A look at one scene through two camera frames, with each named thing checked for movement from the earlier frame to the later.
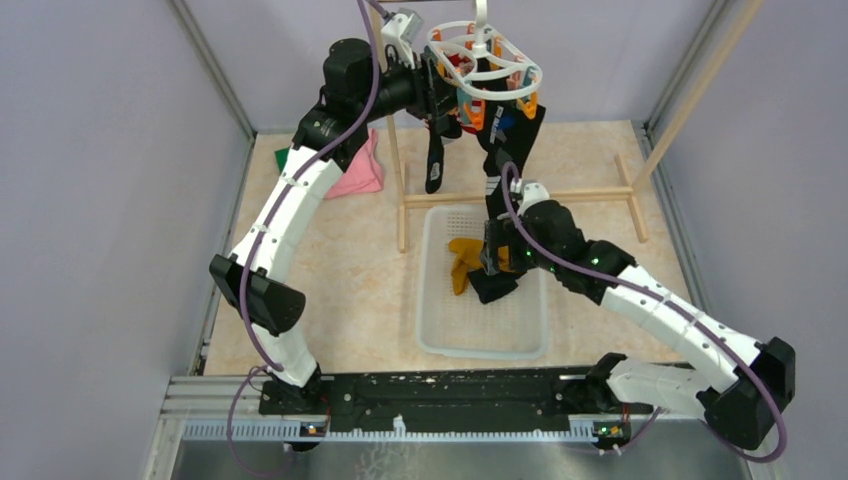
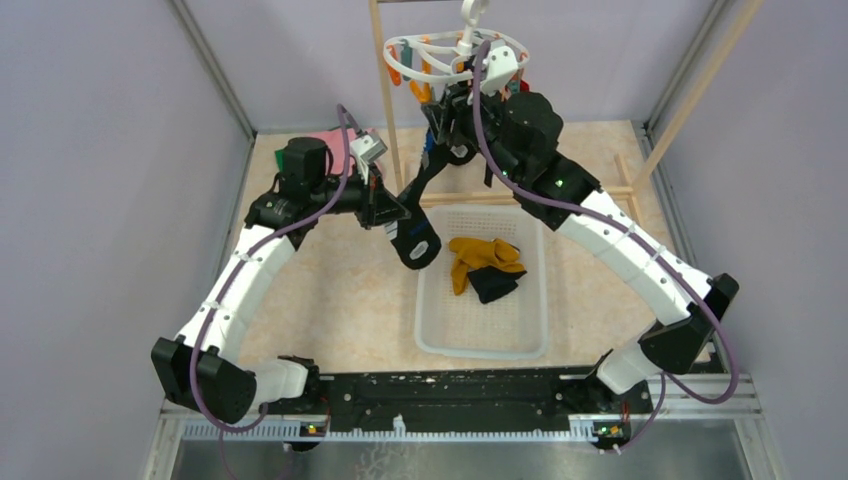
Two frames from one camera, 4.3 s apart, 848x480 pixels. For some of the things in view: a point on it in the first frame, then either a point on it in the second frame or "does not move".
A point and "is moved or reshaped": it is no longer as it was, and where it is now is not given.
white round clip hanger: x=482 y=60 is moved or reshaped
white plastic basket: x=465 y=326 does not move
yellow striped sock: x=503 y=258 does not move
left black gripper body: x=423 y=98 to x=367 y=217
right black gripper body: x=522 y=252 to x=459 y=122
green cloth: x=281 y=155 does not move
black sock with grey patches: x=506 y=137 is moved or reshaped
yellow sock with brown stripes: x=466 y=257 does not move
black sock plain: x=492 y=286 does not move
